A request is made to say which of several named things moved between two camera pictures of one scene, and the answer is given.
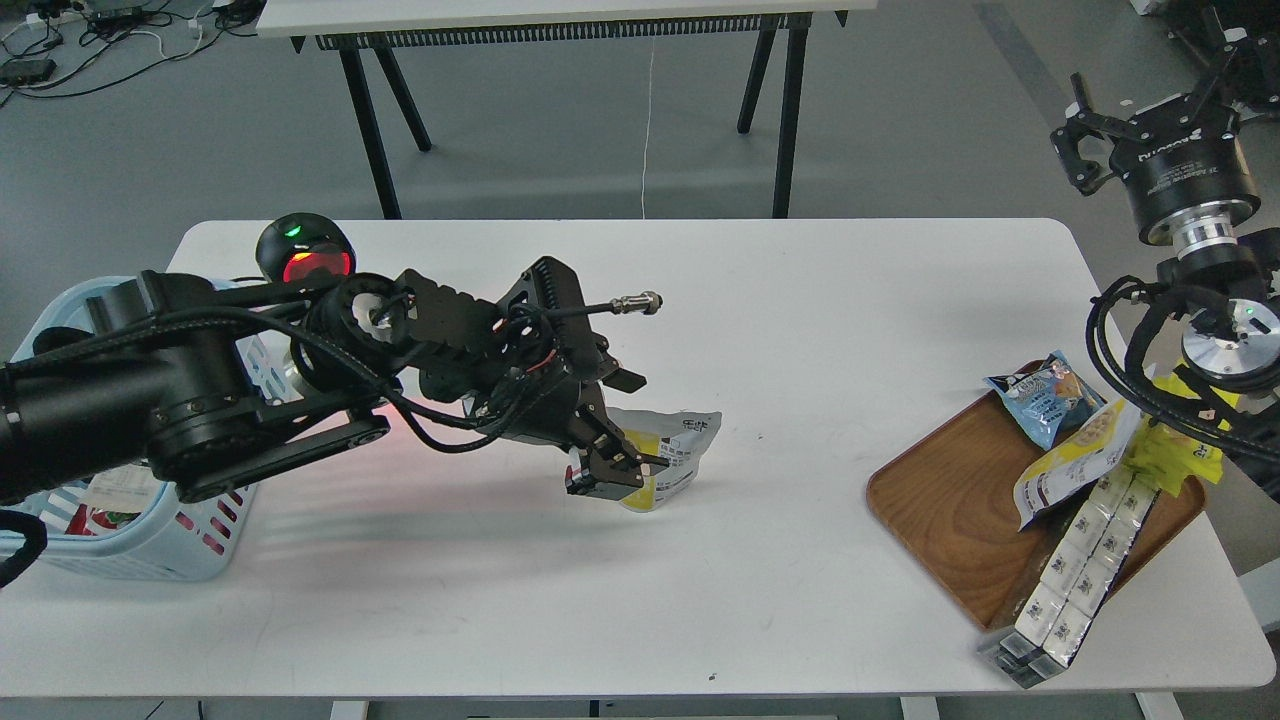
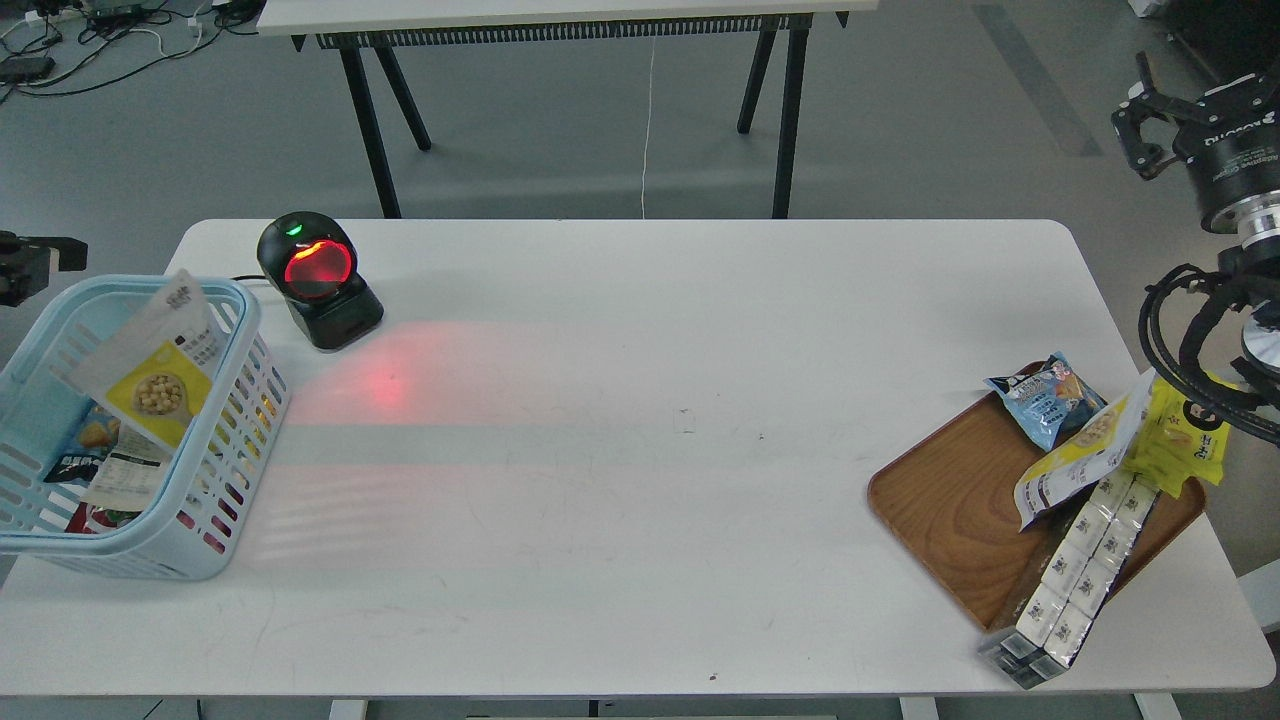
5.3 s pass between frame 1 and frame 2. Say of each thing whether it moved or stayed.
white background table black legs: stayed
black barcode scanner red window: stayed
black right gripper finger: moved
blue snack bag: stayed
